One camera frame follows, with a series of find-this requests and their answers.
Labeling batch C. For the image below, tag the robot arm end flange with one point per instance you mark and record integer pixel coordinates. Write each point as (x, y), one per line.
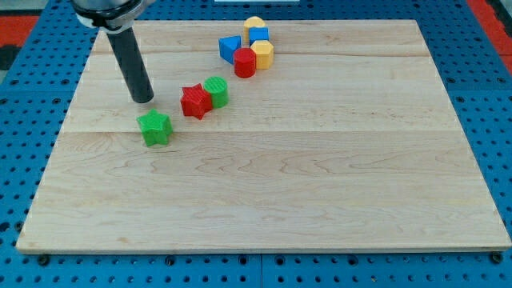
(112, 16)

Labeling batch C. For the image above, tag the green cylinder block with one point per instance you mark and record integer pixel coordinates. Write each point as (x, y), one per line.
(217, 87)

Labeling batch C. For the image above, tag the red star block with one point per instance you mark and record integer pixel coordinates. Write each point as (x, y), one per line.
(196, 101)

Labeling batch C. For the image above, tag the red cylinder block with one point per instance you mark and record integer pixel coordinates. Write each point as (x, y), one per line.
(244, 62)

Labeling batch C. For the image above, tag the yellow hexagon block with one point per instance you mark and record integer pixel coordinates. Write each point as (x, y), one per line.
(264, 51)

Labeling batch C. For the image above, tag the green star block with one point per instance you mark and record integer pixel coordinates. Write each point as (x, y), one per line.
(155, 128)

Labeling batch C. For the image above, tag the blue triangle block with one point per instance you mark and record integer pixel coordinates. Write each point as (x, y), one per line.
(227, 46)

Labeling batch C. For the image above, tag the blue cube block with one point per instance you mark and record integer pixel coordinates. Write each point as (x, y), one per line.
(258, 34)

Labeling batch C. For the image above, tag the yellow rounded block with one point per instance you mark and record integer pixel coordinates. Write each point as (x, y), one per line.
(254, 21)

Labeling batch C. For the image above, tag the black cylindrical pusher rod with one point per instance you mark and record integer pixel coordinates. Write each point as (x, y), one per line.
(127, 53)

